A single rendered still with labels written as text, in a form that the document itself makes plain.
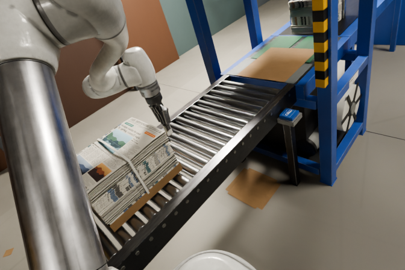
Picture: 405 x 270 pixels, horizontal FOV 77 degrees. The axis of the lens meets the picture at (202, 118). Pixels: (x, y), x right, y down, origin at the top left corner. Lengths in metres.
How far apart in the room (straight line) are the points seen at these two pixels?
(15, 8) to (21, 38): 0.05
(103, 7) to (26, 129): 0.26
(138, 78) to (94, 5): 0.58
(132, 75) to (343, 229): 1.51
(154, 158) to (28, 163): 0.68
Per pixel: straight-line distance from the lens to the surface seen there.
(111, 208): 1.08
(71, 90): 4.08
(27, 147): 0.48
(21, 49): 0.55
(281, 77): 1.70
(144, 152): 1.05
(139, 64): 1.06
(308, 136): 2.01
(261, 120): 1.36
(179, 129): 1.47
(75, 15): 0.56
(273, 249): 1.82
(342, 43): 2.07
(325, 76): 1.48
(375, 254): 1.84
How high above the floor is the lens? 1.61
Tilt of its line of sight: 33 degrees down
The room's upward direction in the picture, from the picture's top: 19 degrees counter-clockwise
